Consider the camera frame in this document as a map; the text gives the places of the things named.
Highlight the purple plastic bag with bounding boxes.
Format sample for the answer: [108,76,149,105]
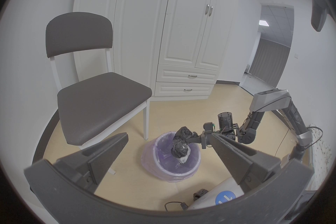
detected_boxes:
[141,131,202,183]

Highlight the grey curtain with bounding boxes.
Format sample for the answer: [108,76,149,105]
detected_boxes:
[248,39,291,89]

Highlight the white trash bin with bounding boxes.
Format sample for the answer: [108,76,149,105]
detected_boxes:
[147,132,201,183]

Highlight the white wardrobe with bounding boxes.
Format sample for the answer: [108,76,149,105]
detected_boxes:
[72,0,240,101]

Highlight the black and white plastic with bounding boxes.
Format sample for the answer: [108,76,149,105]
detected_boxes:
[171,126,199,166]

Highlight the black cable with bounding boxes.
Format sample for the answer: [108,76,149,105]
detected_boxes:
[164,201,189,211]

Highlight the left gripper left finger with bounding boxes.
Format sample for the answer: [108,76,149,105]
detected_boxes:
[54,132,129,194]

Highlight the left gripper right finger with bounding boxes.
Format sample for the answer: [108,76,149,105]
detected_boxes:
[209,133,283,194]

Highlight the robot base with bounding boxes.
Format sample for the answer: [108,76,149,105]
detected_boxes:
[187,149,328,222]

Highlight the white chair with grey cushions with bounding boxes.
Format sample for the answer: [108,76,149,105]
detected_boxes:
[45,12,153,176]

